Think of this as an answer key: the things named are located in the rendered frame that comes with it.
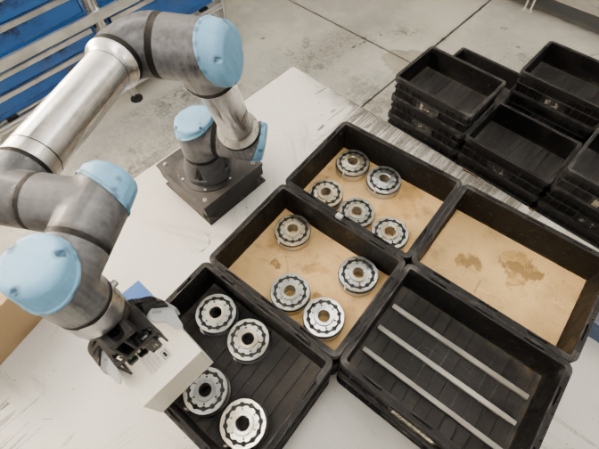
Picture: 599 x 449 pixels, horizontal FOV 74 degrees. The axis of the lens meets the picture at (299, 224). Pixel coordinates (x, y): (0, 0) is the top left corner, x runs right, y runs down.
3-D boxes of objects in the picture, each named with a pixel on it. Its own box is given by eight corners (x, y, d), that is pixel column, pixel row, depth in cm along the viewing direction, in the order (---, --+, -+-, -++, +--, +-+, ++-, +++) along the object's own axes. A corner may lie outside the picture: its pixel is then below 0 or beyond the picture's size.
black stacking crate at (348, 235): (217, 278, 109) (207, 259, 100) (285, 206, 121) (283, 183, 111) (333, 371, 96) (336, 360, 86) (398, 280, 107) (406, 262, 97)
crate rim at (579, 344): (406, 265, 99) (408, 260, 97) (462, 187, 111) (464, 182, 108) (570, 368, 85) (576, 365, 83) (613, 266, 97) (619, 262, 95)
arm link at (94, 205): (45, 147, 50) (-3, 222, 44) (130, 159, 49) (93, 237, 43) (75, 184, 56) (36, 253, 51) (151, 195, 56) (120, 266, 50)
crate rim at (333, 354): (208, 263, 101) (205, 258, 99) (283, 186, 113) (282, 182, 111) (335, 363, 87) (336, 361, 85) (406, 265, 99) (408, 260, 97)
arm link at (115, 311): (39, 302, 49) (96, 258, 52) (60, 314, 53) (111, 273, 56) (69, 344, 47) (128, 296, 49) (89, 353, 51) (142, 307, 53)
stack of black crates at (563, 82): (483, 139, 219) (520, 70, 181) (511, 110, 230) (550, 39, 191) (553, 178, 204) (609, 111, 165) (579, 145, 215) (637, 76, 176)
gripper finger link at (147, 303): (160, 321, 69) (118, 330, 61) (154, 314, 69) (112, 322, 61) (173, 300, 68) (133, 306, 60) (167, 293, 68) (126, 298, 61)
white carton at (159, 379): (102, 336, 78) (77, 322, 70) (151, 293, 82) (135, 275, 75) (161, 412, 71) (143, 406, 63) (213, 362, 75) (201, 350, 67)
